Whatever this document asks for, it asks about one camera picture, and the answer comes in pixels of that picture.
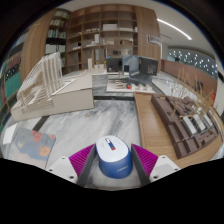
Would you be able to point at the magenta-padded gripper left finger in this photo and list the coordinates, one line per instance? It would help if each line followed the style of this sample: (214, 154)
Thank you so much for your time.
(63, 168)

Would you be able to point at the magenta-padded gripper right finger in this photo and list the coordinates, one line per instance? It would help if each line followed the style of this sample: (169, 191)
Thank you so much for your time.
(160, 166)

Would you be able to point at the blue and white computer mouse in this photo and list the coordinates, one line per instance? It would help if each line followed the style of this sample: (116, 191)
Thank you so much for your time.
(114, 156)

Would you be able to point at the grey floral mouse pad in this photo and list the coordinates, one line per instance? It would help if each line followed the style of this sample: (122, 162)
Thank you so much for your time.
(31, 145)

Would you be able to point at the brown buildings model, wooden base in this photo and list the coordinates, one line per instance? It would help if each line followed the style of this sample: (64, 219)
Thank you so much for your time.
(156, 133)

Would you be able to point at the white slatted architectural model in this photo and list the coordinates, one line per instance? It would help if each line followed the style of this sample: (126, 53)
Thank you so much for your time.
(63, 95)

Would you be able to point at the small white-base architectural model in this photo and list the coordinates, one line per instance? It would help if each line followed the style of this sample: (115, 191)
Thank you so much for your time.
(131, 88)

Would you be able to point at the dark bookcase with colourful books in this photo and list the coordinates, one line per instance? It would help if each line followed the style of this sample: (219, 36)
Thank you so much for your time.
(11, 80)

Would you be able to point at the dark grey house model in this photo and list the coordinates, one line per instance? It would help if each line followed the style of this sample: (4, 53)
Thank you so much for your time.
(133, 66)

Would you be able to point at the long ceiling light strip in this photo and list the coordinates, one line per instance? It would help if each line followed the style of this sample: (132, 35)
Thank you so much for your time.
(173, 28)

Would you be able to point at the wooden shelf unit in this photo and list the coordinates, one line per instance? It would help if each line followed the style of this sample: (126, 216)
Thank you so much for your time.
(100, 33)

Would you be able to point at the framed wall sign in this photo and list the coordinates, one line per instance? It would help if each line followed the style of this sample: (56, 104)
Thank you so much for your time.
(154, 40)

